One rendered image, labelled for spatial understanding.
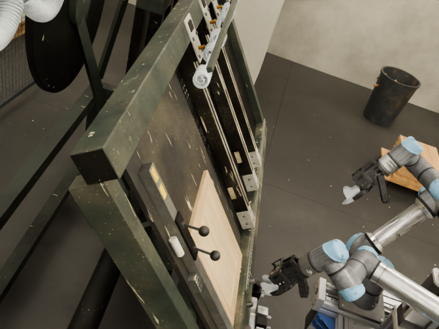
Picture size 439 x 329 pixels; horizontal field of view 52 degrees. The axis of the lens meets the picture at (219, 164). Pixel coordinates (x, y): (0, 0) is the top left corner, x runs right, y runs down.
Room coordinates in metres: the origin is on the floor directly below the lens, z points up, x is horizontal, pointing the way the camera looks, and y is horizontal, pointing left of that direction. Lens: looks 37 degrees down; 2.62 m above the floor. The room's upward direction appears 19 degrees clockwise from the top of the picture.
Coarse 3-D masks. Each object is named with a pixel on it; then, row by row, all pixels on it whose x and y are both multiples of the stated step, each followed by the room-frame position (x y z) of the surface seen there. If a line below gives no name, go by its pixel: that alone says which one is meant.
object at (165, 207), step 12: (144, 168) 1.10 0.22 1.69; (144, 180) 1.09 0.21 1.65; (156, 192) 1.09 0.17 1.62; (156, 204) 1.09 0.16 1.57; (168, 204) 1.11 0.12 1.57; (168, 216) 1.09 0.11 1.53; (168, 228) 1.09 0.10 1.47; (180, 240) 1.10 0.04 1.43; (192, 264) 1.10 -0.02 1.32; (204, 276) 1.13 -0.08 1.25; (204, 288) 1.10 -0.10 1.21; (204, 300) 1.11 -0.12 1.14; (216, 300) 1.13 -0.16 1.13; (216, 312) 1.11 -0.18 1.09; (216, 324) 1.11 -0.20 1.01; (228, 324) 1.13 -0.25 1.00
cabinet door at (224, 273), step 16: (208, 176) 1.60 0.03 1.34; (208, 192) 1.54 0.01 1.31; (208, 208) 1.47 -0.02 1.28; (192, 224) 1.26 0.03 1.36; (208, 224) 1.40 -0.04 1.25; (224, 224) 1.57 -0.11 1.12; (208, 240) 1.34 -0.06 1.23; (224, 240) 1.49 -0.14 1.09; (208, 256) 1.28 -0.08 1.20; (224, 256) 1.42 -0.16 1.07; (240, 256) 1.61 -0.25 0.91; (208, 272) 1.21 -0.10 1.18; (224, 272) 1.35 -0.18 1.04; (224, 288) 1.29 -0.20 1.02; (224, 304) 1.22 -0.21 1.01
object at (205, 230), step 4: (184, 224) 1.11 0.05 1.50; (192, 228) 1.09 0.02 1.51; (196, 228) 1.09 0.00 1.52; (200, 228) 1.07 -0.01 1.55; (204, 228) 1.07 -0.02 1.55; (208, 228) 1.08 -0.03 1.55; (200, 232) 1.06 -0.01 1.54; (204, 232) 1.06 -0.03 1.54; (208, 232) 1.07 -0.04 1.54; (204, 236) 1.06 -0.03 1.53
